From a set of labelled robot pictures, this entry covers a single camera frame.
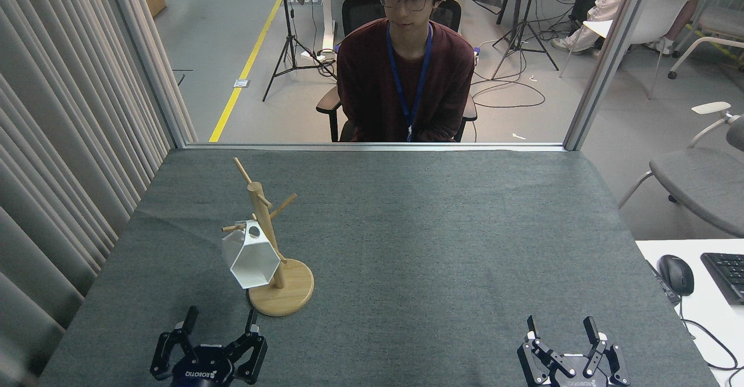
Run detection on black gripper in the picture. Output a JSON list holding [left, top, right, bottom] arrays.
[[517, 316, 631, 387], [150, 306, 269, 387]]

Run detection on white hexagonal cup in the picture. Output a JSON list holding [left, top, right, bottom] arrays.
[[221, 220, 282, 290]]

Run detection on wooden cup rack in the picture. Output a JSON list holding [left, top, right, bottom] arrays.
[[222, 157, 315, 317]]

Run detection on black bar-shaped device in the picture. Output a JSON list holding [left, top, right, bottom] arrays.
[[646, 259, 681, 306]]

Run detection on black computer mouse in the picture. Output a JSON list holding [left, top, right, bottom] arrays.
[[658, 255, 695, 296]]

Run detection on white desk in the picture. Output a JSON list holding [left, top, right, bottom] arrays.
[[635, 239, 744, 387]]

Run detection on black keyboard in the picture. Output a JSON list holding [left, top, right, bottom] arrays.
[[700, 252, 744, 306]]

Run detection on grey felt table cover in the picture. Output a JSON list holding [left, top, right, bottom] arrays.
[[38, 148, 718, 387]]

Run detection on large grey white-framed chair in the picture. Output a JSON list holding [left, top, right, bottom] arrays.
[[618, 101, 744, 238]]

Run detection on beige pleated curtain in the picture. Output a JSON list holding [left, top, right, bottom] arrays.
[[0, 0, 198, 387]]

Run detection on yellow floor tape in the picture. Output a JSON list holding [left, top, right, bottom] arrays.
[[209, 0, 299, 143]]

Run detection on white power strip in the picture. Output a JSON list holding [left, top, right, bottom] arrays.
[[300, 47, 339, 63]]

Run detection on black tripod stand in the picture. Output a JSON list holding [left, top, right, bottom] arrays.
[[491, 0, 560, 80], [263, 0, 338, 102]]

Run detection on white-legged desk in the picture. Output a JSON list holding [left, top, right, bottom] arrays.
[[294, 0, 356, 52]]

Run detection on white plastic chair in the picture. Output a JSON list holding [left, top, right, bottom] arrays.
[[559, 0, 696, 100]]

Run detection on seated person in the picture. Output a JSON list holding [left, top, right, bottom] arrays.
[[551, 0, 727, 56]]

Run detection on small grey white-framed chair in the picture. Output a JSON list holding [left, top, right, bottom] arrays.
[[667, 6, 744, 80]]

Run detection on black office chair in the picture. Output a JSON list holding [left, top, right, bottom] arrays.
[[317, 0, 479, 143]]

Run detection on black-rimmed eyeglasses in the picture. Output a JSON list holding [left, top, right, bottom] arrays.
[[378, 0, 434, 12]]

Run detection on black mouse cable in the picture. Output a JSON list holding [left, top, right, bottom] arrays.
[[677, 294, 744, 387]]

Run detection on silver aluminium rail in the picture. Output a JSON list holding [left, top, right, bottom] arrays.
[[185, 142, 567, 153]]

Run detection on black floor cable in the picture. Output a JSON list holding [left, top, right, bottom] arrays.
[[470, 24, 576, 109]]

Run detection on silver aluminium post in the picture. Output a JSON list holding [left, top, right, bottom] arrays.
[[102, 0, 188, 148], [564, 0, 659, 152]]

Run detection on blue lanyard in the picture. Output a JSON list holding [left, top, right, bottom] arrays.
[[387, 22, 434, 142]]

